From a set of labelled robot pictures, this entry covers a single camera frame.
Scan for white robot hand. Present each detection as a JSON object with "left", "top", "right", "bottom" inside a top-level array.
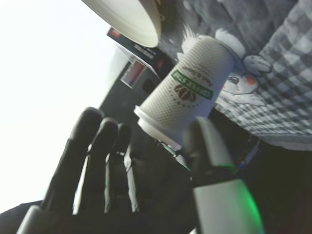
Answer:
[{"left": 0, "top": 106, "right": 267, "bottom": 234}]

